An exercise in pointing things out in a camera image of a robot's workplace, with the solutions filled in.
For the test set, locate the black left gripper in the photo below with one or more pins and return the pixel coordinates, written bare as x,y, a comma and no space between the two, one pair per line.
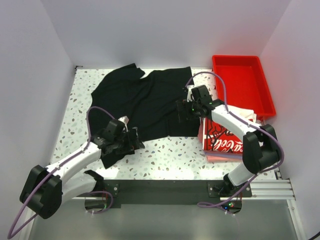
133,144

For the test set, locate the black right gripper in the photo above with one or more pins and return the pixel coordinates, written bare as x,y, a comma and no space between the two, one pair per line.
183,105

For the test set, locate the black t-shirt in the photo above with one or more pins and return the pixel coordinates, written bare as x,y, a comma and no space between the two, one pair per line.
149,102

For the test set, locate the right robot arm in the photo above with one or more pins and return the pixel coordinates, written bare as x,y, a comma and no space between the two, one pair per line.
260,147

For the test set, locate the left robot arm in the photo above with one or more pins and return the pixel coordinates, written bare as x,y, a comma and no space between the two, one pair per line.
46,188

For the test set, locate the folded red coca-cola t-shirt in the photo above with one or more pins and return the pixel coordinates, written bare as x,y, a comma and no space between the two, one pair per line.
216,138

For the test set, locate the red plastic bin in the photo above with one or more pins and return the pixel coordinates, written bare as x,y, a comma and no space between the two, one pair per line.
245,82

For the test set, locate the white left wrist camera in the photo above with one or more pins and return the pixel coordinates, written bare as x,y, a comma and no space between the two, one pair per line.
125,120

